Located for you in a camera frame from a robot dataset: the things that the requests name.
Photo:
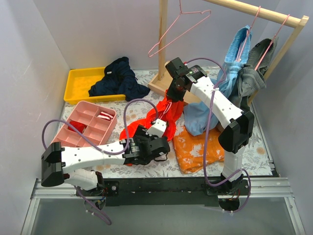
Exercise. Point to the bright orange-red shorts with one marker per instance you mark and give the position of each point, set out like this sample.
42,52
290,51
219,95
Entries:
176,110

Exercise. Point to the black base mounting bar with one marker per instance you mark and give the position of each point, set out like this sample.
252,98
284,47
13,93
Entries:
167,191

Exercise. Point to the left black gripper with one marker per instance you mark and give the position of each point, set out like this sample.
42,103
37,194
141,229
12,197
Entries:
141,132

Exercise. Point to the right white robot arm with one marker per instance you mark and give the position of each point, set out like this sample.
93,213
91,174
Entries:
237,124

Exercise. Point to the orange white patterned cloth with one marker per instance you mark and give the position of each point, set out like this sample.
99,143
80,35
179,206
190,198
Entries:
189,150

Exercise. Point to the navy blue shorts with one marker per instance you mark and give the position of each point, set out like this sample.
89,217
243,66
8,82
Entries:
119,78

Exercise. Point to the light blue shorts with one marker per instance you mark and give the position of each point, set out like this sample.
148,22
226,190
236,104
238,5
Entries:
196,114

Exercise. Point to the red sock in organizer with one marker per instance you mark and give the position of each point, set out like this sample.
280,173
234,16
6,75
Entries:
80,127

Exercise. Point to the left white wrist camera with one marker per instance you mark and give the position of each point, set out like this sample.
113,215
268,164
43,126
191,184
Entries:
157,128

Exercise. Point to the grey shorts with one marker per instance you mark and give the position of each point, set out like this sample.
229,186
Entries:
248,80

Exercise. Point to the pink wire hanger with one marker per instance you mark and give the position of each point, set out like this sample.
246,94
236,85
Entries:
164,111
182,24

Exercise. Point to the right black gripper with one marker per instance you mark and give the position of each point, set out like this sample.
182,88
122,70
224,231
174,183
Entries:
175,93

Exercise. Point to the red white striped sock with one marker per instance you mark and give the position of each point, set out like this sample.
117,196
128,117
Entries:
105,116

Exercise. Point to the yellow plastic tray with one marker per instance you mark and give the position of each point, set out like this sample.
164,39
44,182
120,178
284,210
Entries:
79,82

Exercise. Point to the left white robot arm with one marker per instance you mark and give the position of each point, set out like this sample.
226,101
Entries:
68,164

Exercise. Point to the floral patterned table mat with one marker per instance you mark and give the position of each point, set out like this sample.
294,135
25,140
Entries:
255,157

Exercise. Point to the pink hanger holding grey shorts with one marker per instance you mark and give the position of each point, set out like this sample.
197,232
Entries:
271,42

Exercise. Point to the pink compartment organizer box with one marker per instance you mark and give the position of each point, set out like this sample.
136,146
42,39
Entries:
91,120

